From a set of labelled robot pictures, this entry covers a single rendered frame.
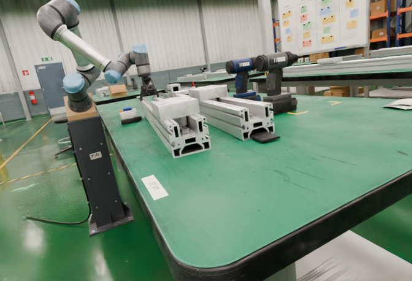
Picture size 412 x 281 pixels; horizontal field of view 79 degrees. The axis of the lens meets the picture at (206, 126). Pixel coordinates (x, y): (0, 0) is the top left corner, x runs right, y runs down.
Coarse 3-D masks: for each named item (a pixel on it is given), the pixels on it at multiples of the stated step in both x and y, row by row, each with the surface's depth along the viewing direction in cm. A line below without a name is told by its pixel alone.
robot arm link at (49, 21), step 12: (48, 12) 119; (48, 24) 118; (60, 24) 120; (48, 36) 121; (60, 36) 121; (72, 36) 123; (72, 48) 124; (84, 48) 124; (96, 60) 126; (108, 60) 129; (108, 72) 127; (120, 72) 131
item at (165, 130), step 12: (144, 108) 124; (156, 120) 81; (168, 120) 65; (192, 120) 65; (204, 120) 62; (156, 132) 88; (168, 132) 62; (180, 132) 67; (192, 132) 66; (204, 132) 63; (168, 144) 65; (180, 144) 61; (192, 144) 69; (204, 144) 67; (180, 156) 62
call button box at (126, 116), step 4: (124, 112) 117; (128, 112) 117; (132, 112) 118; (136, 112) 119; (120, 116) 117; (124, 116) 117; (128, 116) 118; (132, 116) 118; (136, 116) 119; (140, 116) 123; (124, 120) 118; (128, 120) 118; (132, 120) 119; (136, 120) 119; (124, 124) 118
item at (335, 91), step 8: (312, 56) 505; (320, 56) 488; (328, 56) 493; (112, 88) 323; (120, 88) 326; (336, 88) 437; (344, 88) 429; (360, 88) 442; (112, 96) 326; (120, 96) 330; (336, 96) 436; (344, 96) 428
